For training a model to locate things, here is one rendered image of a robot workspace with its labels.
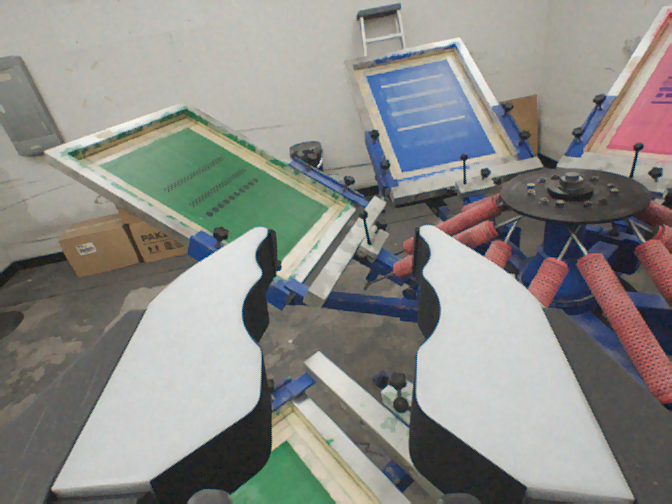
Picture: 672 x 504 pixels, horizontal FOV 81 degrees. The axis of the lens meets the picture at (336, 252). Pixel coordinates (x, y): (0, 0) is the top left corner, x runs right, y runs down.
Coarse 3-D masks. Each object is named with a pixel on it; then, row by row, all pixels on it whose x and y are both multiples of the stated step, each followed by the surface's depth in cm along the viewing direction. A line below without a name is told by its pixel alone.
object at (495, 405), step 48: (432, 240) 11; (432, 288) 9; (480, 288) 9; (432, 336) 7; (480, 336) 7; (528, 336) 7; (432, 384) 6; (480, 384) 6; (528, 384) 6; (576, 384) 6; (432, 432) 6; (480, 432) 6; (528, 432) 6; (576, 432) 6; (432, 480) 6; (480, 480) 6; (528, 480) 5; (576, 480) 5; (624, 480) 5
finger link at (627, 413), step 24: (552, 312) 8; (576, 336) 7; (576, 360) 7; (600, 360) 7; (600, 384) 6; (624, 384) 6; (600, 408) 6; (624, 408) 6; (648, 408) 6; (624, 432) 6; (648, 432) 6; (624, 456) 5; (648, 456) 5; (648, 480) 5
